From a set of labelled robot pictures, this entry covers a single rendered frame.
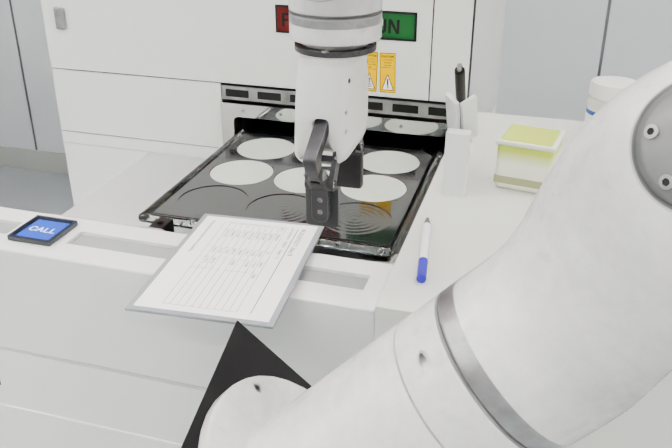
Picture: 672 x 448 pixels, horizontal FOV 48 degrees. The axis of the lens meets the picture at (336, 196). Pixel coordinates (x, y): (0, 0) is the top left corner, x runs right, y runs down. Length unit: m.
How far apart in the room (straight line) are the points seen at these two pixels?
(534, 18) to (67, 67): 1.70
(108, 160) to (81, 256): 0.74
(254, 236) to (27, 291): 0.27
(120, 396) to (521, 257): 0.62
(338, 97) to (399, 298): 0.21
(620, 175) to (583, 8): 2.40
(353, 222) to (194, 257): 0.29
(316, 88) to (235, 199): 0.48
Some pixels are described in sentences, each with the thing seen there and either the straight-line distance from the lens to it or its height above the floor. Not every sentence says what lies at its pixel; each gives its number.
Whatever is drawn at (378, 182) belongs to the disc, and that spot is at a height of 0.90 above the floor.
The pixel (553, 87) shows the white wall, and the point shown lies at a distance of 2.82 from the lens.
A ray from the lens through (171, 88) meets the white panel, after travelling 1.47.
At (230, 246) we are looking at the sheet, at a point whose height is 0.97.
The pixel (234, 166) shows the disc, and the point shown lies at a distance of 1.23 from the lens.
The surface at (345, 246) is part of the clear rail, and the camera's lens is 0.98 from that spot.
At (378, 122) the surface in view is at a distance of 1.32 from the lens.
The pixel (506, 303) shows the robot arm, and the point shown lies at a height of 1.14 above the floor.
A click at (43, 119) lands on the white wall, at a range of 3.66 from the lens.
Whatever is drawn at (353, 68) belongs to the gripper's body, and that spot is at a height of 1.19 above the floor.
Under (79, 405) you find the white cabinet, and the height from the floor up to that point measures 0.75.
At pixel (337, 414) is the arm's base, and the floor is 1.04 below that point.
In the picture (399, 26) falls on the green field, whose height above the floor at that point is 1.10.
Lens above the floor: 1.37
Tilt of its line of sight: 25 degrees down
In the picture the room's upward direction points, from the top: straight up
